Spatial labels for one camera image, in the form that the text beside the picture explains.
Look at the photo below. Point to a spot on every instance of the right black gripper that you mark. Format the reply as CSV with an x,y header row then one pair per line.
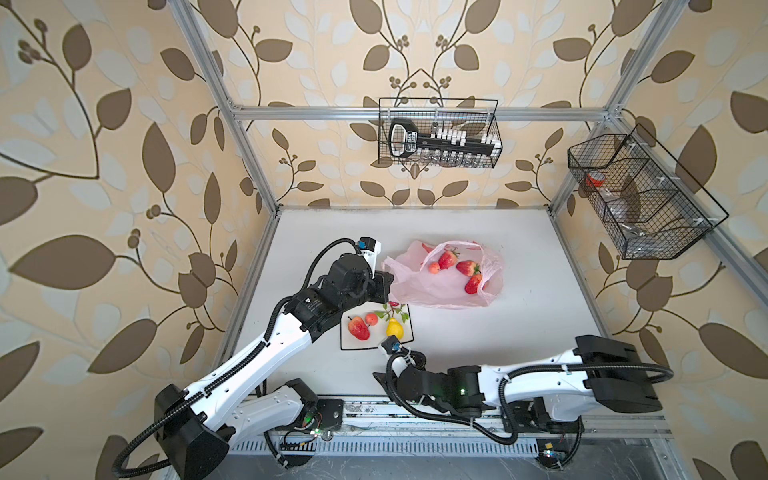
x,y
390,380

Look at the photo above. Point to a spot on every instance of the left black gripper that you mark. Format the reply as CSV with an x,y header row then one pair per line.
x,y
382,282

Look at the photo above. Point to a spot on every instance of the large fake strawberry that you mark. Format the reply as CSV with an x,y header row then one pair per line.
x,y
359,329

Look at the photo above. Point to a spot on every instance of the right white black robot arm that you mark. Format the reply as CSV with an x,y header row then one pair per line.
x,y
547,396

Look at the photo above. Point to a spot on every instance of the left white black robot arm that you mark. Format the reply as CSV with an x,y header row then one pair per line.
x,y
193,426

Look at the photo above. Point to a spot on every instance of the white square plate black rim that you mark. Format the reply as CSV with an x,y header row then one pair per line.
x,y
377,332

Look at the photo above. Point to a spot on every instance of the black test tube rack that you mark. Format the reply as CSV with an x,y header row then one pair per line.
x,y
404,140

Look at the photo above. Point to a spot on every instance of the clear bottle red cap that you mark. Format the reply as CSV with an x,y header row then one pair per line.
x,y
618,207

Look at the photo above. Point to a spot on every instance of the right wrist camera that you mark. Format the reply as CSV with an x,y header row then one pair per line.
x,y
399,356

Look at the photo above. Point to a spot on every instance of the back black wire basket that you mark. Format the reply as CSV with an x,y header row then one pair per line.
x,y
475,116

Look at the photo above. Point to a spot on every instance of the black wire basket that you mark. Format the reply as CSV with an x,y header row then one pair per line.
x,y
677,210
475,116

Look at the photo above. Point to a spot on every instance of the right black wire basket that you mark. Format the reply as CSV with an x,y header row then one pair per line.
x,y
677,210

